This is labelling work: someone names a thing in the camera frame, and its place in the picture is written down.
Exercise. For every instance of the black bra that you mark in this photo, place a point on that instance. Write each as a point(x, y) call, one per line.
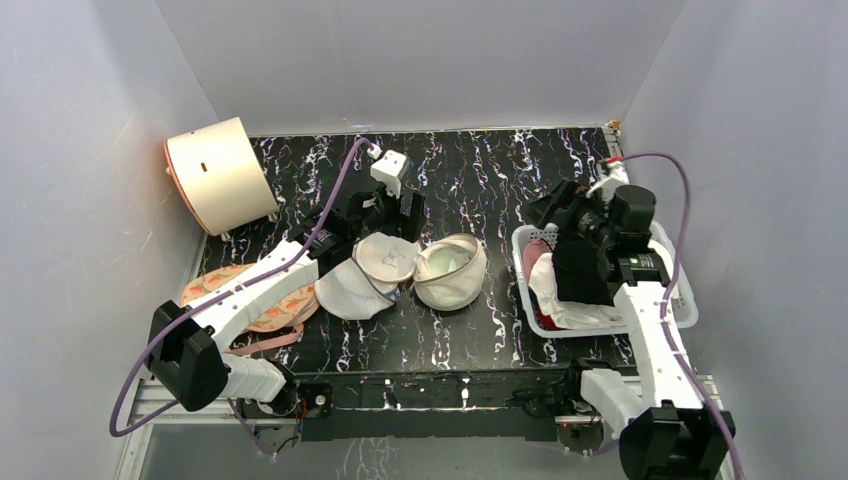
point(577, 275)

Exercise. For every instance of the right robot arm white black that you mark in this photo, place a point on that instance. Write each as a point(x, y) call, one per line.
point(667, 429)

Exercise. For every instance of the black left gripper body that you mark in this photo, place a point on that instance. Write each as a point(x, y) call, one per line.
point(385, 217)

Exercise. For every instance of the aluminium frame rail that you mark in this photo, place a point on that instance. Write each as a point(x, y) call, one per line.
point(532, 404)

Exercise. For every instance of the pink garment in basket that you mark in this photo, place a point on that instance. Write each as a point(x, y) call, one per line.
point(532, 252)

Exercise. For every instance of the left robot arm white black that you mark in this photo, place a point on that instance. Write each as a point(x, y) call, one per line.
point(191, 353)

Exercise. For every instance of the floral orange bra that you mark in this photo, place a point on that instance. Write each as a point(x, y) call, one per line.
point(284, 321)

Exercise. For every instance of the white cloth in basket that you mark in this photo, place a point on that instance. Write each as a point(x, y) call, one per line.
point(638, 282)

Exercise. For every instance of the white mesh bag beige zipper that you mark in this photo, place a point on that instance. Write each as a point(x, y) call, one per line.
point(446, 275)

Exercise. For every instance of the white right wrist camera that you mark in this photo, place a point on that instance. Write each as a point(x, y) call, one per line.
point(611, 175)

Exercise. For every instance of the white plastic laundry basket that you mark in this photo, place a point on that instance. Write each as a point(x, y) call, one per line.
point(574, 320)

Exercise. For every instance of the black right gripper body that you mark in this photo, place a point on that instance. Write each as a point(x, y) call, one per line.
point(559, 207)

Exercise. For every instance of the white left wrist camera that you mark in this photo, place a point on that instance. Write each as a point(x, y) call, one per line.
point(389, 167)

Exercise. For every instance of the cream cylindrical drum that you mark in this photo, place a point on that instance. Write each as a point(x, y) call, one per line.
point(219, 177)

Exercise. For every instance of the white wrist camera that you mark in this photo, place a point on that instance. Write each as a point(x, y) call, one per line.
point(389, 167)
point(611, 175)

